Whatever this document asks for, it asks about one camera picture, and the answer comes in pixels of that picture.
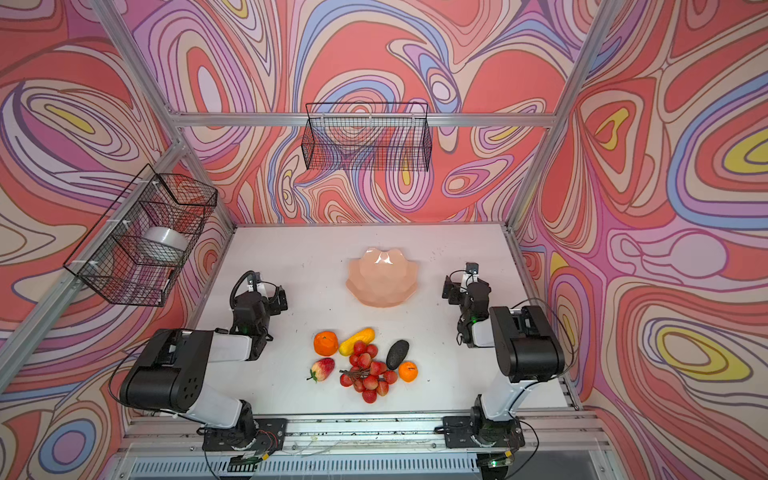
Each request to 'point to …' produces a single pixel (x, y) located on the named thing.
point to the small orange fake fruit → (408, 371)
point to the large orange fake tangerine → (326, 343)
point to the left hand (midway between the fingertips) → (268, 286)
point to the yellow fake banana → (347, 347)
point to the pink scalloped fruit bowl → (382, 278)
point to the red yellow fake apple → (321, 369)
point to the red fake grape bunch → (367, 376)
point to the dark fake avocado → (396, 354)
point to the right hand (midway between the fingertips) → (462, 282)
